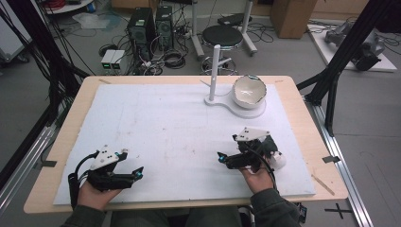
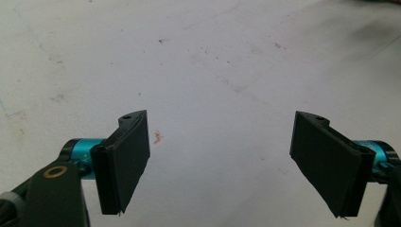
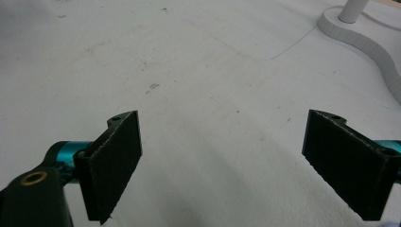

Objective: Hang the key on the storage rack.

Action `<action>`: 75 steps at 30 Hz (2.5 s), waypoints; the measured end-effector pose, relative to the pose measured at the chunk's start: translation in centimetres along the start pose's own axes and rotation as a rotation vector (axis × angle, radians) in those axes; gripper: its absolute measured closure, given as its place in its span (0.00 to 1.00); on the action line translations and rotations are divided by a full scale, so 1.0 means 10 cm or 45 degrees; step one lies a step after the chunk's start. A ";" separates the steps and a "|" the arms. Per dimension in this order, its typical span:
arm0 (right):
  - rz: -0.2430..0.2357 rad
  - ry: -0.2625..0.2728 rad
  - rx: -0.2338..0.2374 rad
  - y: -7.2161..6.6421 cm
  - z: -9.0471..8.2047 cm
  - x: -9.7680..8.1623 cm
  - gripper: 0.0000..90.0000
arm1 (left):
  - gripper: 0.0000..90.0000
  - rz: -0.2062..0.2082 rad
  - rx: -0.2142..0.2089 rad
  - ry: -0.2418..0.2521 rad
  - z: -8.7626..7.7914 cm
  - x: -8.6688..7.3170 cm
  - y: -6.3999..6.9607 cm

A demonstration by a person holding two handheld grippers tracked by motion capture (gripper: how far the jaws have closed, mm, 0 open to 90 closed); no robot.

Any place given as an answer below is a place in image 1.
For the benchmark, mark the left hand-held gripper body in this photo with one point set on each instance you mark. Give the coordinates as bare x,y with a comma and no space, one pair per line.
104,178

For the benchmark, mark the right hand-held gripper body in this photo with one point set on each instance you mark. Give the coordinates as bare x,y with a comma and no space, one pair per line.
249,159

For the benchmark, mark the person's left hand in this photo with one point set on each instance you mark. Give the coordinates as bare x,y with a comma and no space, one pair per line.
93,197

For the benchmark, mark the person's right hand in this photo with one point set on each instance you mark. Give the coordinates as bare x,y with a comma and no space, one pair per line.
257,181

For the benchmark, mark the white foam mat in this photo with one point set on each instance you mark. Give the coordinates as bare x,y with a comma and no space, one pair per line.
157,126

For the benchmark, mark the person's left leg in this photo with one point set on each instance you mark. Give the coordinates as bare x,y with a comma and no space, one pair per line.
142,219

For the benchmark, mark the person's leg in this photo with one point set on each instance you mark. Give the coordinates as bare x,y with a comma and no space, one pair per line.
142,219
214,218

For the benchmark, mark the white eggshell-shaped bowl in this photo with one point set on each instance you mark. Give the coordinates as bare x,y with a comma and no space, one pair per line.
249,90

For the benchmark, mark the black tape strip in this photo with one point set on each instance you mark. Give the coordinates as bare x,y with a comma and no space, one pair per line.
331,159
48,163

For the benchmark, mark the person's right leg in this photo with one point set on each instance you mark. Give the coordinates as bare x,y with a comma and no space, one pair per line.
214,218

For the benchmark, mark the white cup stand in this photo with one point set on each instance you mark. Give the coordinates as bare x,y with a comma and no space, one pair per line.
213,72

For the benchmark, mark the thin wooden strip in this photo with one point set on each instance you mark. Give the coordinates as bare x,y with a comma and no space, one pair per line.
323,184

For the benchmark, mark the small white power box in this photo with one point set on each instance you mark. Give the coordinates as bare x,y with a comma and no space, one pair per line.
118,59
107,59

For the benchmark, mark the black round stool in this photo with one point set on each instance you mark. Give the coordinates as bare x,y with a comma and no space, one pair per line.
222,35

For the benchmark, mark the black tape cross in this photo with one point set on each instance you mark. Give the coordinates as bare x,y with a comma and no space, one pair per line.
339,210

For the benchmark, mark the black flat device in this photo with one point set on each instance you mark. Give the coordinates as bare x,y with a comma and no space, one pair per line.
233,19

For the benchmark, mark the large black computer tower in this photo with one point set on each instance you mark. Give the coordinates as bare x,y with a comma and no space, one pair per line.
140,31

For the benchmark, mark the white floor board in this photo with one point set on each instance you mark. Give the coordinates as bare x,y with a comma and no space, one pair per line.
331,55

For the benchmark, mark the slim black computer tower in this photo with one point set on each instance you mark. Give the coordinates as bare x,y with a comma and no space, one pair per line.
164,26

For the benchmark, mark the brown cardboard box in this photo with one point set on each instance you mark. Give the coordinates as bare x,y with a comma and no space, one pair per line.
291,17

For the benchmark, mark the clear plastic sheet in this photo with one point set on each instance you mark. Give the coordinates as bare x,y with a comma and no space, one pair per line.
94,21

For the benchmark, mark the round white table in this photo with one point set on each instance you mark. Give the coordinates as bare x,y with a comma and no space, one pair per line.
72,7

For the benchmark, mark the grey machine parts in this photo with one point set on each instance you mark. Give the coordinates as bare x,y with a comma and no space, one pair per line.
367,53

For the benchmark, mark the short aluminium rail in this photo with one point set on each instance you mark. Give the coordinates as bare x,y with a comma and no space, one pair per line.
25,164

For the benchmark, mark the long aluminium rail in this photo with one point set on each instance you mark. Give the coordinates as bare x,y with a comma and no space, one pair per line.
340,164

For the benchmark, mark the black metal frame with brace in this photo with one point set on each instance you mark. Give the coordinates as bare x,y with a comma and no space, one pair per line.
346,47

